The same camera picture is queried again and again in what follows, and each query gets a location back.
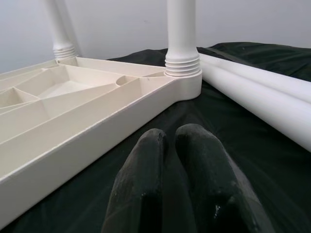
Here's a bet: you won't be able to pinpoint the white plastic children table top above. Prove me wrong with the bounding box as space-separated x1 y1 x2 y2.
0 56 203 228

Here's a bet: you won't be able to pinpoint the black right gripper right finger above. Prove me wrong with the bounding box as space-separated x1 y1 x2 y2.
174 123 275 233

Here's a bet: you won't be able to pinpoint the white plastic table leg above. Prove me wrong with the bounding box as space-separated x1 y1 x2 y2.
201 63 311 153
164 0 200 78
198 53 311 105
44 0 76 60

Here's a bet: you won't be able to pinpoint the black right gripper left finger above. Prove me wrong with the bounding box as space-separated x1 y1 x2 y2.
101 128 171 233

